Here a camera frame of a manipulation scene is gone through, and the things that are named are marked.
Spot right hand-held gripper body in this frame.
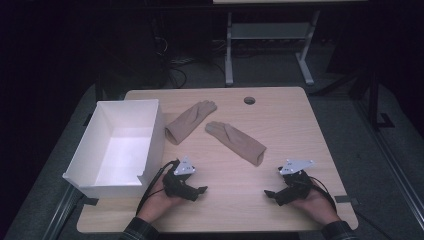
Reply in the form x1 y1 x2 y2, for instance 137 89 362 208
277 158 316 205

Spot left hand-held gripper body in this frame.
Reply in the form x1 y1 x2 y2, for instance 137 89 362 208
161 156 198 201

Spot white box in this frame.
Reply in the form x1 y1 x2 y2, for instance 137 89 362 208
62 98 166 200

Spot person's left hand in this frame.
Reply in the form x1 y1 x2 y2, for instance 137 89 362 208
137 173 188 224

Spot person's right hand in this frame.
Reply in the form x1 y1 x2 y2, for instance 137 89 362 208
289 186 342 226

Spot grey tape strip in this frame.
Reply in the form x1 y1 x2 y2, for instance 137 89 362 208
333 195 360 206

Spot grey metal stand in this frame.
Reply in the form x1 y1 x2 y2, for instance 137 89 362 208
224 9 322 87

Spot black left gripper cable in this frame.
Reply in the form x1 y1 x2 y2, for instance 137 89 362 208
135 159 181 216

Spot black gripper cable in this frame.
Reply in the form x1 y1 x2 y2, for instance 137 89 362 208
308 175 338 212
135 159 181 216

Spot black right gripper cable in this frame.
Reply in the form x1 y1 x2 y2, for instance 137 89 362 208
308 175 338 212

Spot metal floor rail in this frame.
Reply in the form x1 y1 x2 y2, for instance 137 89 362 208
353 99 424 222
41 183 84 240

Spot black post with bracket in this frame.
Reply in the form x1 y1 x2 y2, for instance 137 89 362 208
367 71 396 132

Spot black floor cables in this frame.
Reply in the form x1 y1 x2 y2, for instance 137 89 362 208
151 19 221 90

